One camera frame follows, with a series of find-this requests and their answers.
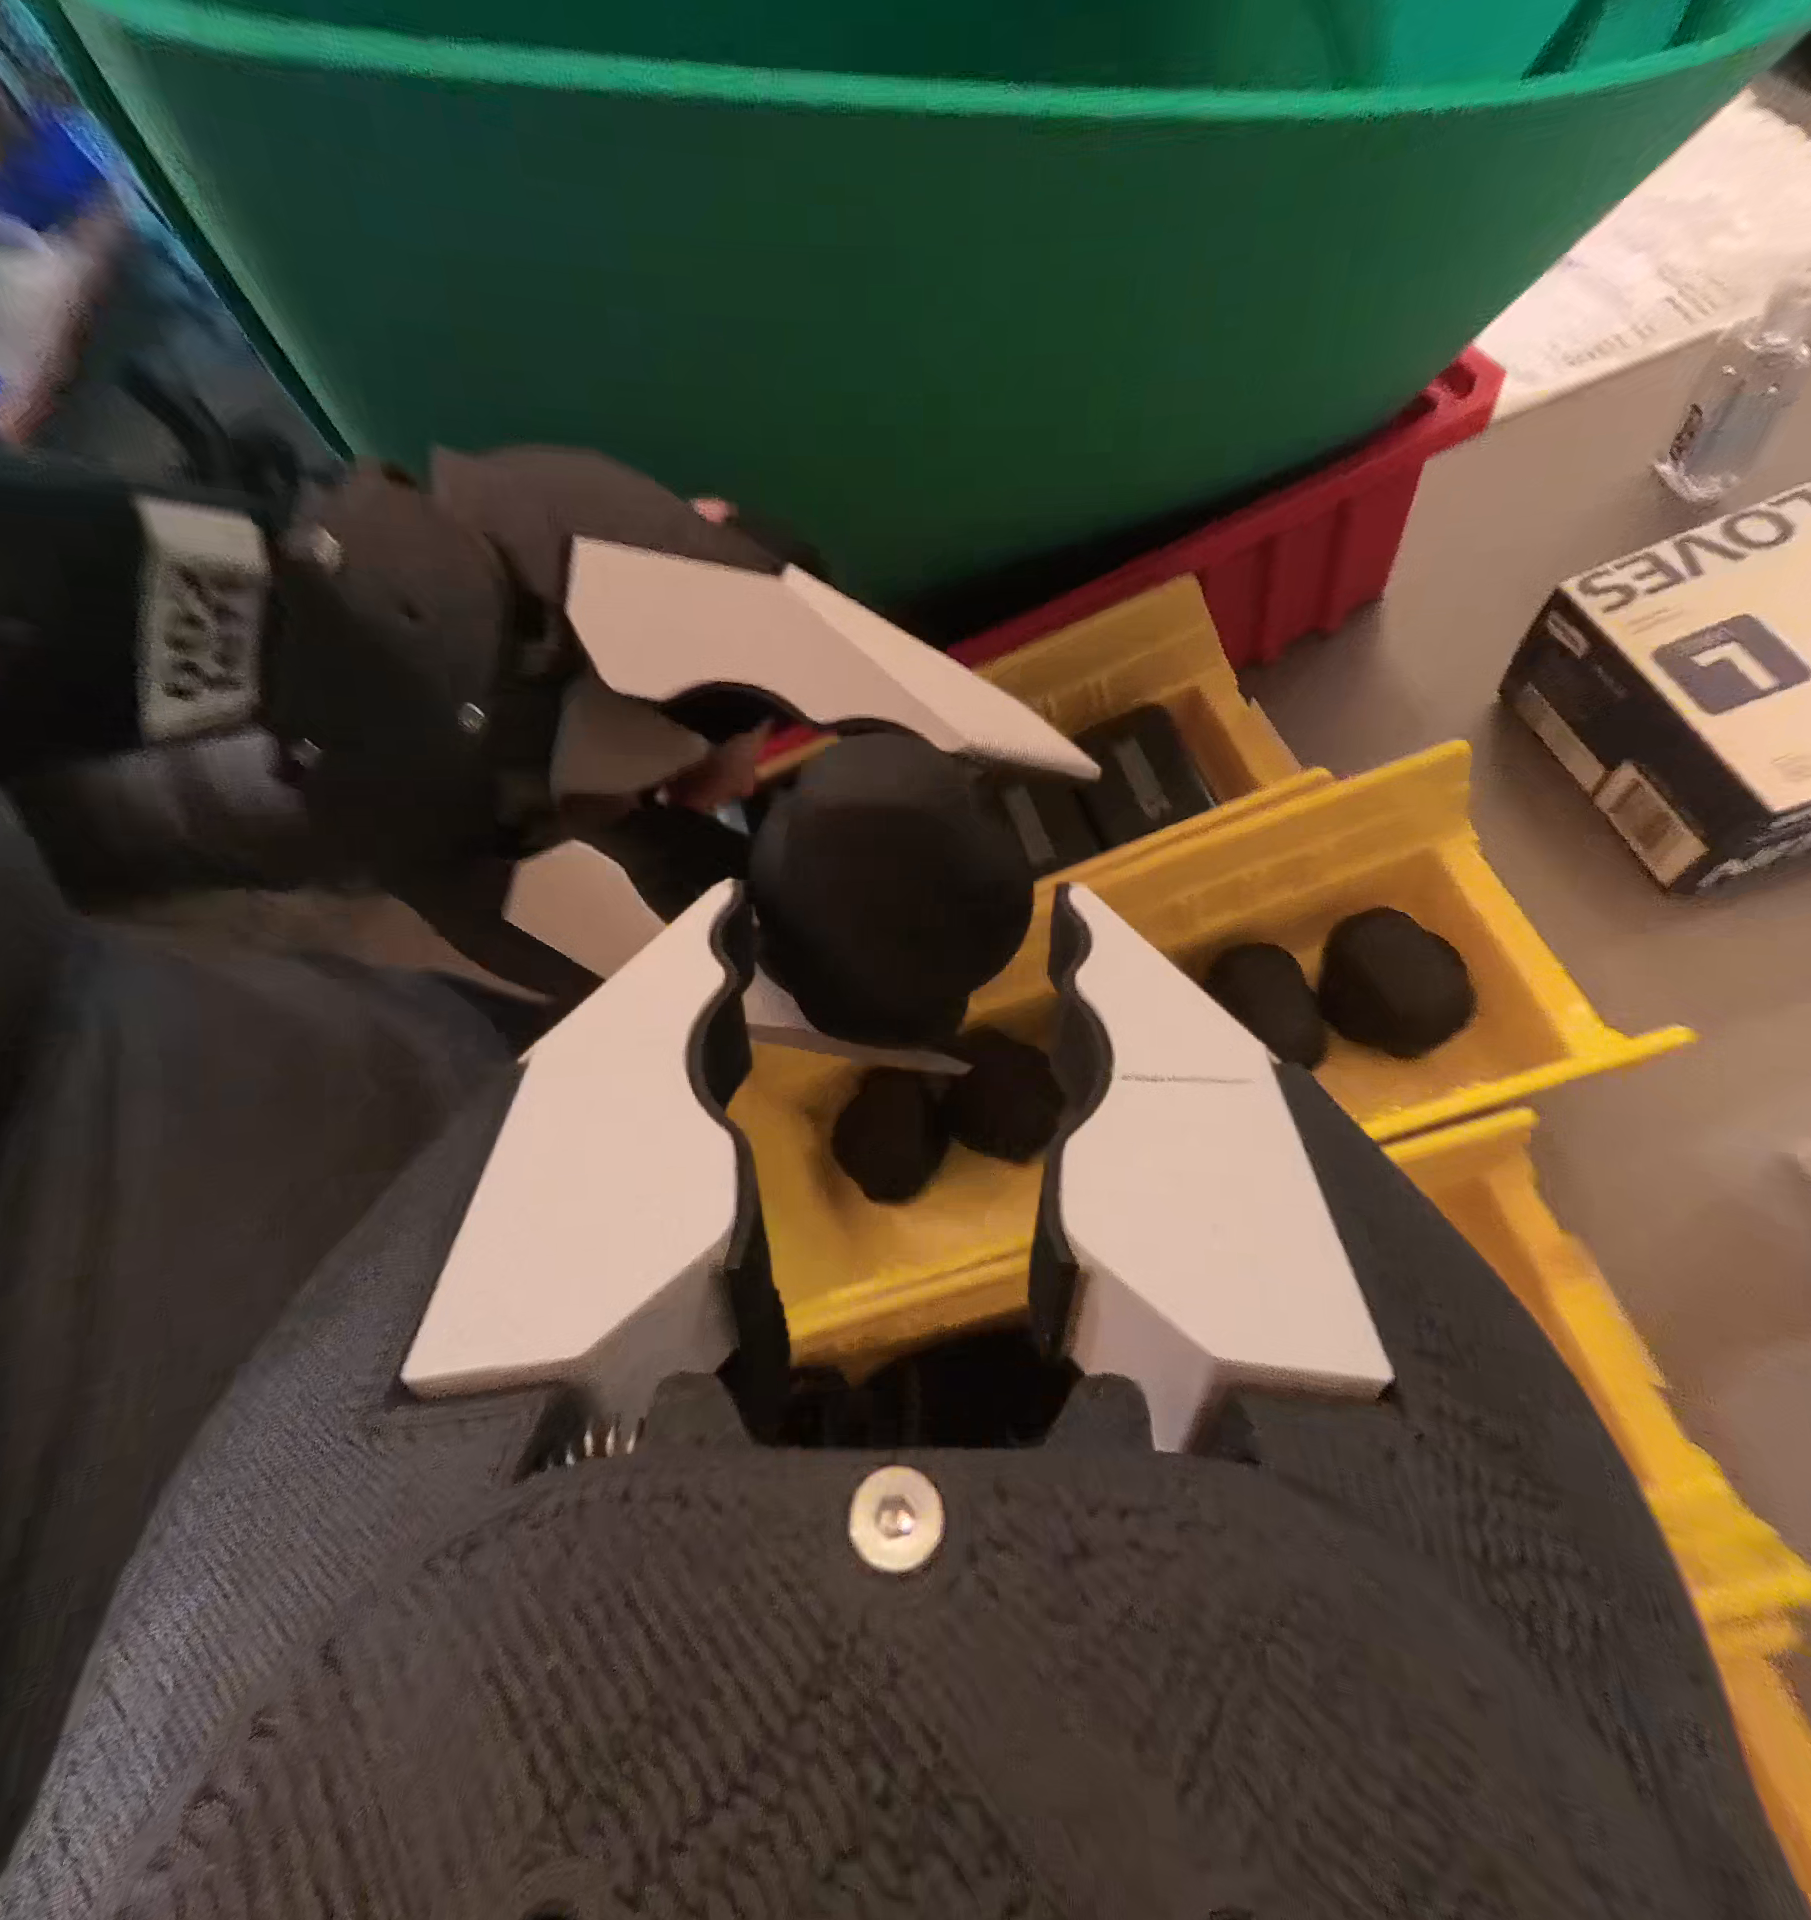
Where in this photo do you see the red plastic bin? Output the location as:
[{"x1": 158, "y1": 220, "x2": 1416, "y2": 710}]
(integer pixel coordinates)
[{"x1": 761, "y1": 349, "x2": 1506, "y2": 752}]

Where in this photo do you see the person's dark clothing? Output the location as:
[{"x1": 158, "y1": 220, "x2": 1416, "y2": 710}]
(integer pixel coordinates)
[{"x1": 0, "y1": 786, "x2": 546, "y2": 1920}]

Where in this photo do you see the black zip case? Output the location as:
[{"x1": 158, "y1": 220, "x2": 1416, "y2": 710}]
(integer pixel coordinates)
[
  {"x1": 1077, "y1": 705, "x2": 1224, "y2": 853},
  {"x1": 995, "y1": 773, "x2": 1093, "y2": 878}
]

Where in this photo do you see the yellow bin with foam balls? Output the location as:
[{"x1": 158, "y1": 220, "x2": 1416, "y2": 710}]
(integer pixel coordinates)
[{"x1": 729, "y1": 738, "x2": 1696, "y2": 1370}]

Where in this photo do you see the blurred blue and white object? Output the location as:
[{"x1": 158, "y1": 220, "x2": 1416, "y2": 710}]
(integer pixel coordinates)
[{"x1": 0, "y1": 0, "x2": 353, "y2": 467}]

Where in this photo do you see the clear small bottle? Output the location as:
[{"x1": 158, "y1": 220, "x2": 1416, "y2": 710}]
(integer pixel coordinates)
[{"x1": 1652, "y1": 292, "x2": 1811, "y2": 506}]

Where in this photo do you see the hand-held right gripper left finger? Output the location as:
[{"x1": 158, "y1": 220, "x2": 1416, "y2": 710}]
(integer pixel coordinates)
[{"x1": 399, "y1": 883, "x2": 794, "y2": 1443}]

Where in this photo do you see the yellow bin with black cases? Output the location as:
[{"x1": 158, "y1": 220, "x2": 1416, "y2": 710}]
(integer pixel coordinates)
[{"x1": 948, "y1": 573, "x2": 1334, "y2": 901}]

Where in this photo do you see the white and navy glove box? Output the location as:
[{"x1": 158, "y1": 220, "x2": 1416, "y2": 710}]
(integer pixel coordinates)
[{"x1": 1498, "y1": 465, "x2": 1811, "y2": 897}]

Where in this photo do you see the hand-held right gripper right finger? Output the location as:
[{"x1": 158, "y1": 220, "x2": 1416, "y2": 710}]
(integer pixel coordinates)
[{"x1": 1029, "y1": 883, "x2": 1396, "y2": 1455}]

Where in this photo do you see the black foam ball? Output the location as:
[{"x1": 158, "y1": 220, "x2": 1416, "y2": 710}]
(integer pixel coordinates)
[
  {"x1": 830, "y1": 1068, "x2": 956, "y2": 1205},
  {"x1": 1317, "y1": 907, "x2": 1477, "y2": 1058},
  {"x1": 748, "y1": 732, "x2": 1036, "y2": 1048},
  {"x1": 1206, "y1": 942, "x2": 1329, "y2": 1071},
  {"x1": 941, "y1": 1026, "x2": 1065, "y2": 1165}
]

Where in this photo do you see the yellow plastic bin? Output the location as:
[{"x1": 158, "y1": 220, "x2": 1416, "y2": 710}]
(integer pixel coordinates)
[{"x1": 1381, "y1": 1111, "x2": 1811, "y2": 1920}]

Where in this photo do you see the green plastic tub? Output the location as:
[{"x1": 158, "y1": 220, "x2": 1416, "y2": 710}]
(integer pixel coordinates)
[{"x1": 56, "y1": 0, "x2": 1811, "y2": 610}]

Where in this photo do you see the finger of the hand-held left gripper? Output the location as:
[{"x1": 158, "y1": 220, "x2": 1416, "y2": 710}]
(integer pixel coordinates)
[
  {"x1": 549, "y1": 541, "x2": 1104, "y2": 799},
  {"x1": 502, "y1": 837, "x2": 978, "y2": 1076}
]

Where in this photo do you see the white paper sheet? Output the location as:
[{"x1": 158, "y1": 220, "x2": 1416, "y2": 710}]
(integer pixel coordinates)
[{"x1": 1473, "y1": 82, "x2": 1811, "y2": 421}]

